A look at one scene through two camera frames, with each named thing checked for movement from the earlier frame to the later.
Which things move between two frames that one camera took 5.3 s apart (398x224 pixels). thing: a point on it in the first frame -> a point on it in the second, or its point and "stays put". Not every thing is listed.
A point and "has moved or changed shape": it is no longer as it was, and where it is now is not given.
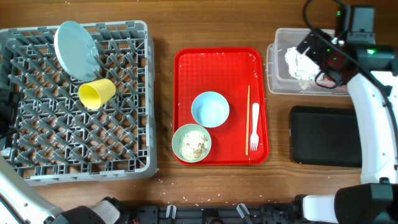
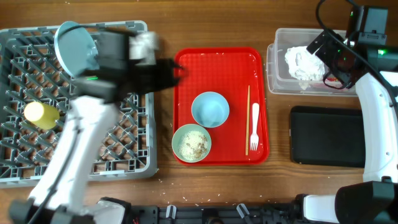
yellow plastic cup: [94, 94] has moved or changed shape
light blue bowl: [210, 109] stays put
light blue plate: [77, 50] stays put
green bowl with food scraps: [191, 143] stays put
